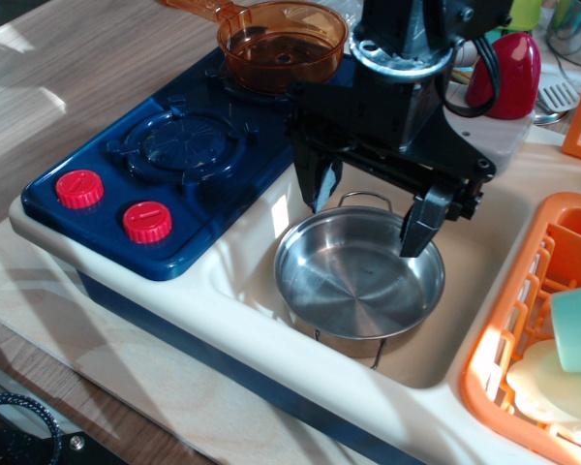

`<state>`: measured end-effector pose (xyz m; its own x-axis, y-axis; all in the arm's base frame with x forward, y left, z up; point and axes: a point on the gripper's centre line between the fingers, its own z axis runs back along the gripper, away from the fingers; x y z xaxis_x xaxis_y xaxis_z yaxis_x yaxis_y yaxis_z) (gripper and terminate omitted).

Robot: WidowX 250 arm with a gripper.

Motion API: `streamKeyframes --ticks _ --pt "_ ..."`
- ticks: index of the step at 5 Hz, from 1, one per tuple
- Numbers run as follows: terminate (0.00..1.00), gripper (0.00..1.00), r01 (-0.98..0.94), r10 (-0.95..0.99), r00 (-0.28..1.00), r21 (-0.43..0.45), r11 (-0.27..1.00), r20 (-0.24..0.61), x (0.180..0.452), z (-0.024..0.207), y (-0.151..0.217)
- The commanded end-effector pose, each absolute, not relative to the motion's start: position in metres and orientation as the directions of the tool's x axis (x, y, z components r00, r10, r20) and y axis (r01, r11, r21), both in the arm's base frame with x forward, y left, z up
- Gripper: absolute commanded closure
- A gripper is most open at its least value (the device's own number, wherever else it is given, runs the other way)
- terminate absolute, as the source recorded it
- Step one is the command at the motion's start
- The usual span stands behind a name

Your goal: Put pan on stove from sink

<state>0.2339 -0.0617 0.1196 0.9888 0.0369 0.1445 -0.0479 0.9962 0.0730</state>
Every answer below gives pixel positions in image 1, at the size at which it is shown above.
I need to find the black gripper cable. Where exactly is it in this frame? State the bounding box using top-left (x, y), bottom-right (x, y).
top-left (440, 36), bottom-right (503, 118)

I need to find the red stove knob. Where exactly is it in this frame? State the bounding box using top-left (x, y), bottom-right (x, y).
top-left (55, 170), bottom-right (105, 209)
top-left (122, 201), bottom-right (173, 244)

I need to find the right red stove knob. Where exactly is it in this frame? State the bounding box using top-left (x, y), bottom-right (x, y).
top-left (122, 201), bottom-right (173, 244)

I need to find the orange transparent plastic pot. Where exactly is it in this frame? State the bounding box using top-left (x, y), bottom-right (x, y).
top-left (164, 0), bottom-right (349, 94)

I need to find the teal plastic cup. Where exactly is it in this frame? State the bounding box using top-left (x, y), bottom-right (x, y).
top-left (551, 288), bottom-right (581, 373)

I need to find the blue toy stove top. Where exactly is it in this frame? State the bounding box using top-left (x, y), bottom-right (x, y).
top-left (21, 50), bottom-right (292, 281)

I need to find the orange plastic dish rack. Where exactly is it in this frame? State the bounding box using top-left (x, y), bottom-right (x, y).
top-left (460, 193), bottom-right (581, 464)

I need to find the cream plastic plate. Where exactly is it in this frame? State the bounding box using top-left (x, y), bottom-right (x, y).
top-left (506, 340), bottom-right (581, 444)

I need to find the silver metal pan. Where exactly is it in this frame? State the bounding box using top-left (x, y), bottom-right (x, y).
top-left (274, 199), bottom-right (445, 369)

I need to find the left red stove knob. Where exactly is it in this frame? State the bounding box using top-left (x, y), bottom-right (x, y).
top-left (55, 170), bottom-right (105, 209)

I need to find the silver metal pot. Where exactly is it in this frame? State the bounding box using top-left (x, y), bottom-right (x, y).
top-left (546, 0), bottom-right (581, 66)

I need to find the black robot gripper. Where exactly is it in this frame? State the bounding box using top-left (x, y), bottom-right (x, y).
top-left (287, 74), bottom-right (496, 258)

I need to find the black metal bracket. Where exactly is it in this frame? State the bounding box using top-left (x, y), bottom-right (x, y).
top-left (0, 428), bottom-right (127, 464)

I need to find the silver metal spatula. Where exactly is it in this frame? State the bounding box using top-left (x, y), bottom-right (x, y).
top-left (534, 78), bottom-right (580, 126)

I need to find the black braided cable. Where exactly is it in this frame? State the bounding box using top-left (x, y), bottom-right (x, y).
top-left (0, 391), bottom-right (63, 465)

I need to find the cream toy kitchen sink unit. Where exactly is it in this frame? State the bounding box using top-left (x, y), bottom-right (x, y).
top-left (10, 127), bottom-right (581, 464)

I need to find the red plastic faucet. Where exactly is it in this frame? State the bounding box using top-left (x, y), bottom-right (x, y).
top-left (465, 32), bottom-right (541, 119)

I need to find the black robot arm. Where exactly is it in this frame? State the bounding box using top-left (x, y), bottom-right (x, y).
top-left (288, 1), bottom-right (511, 258)

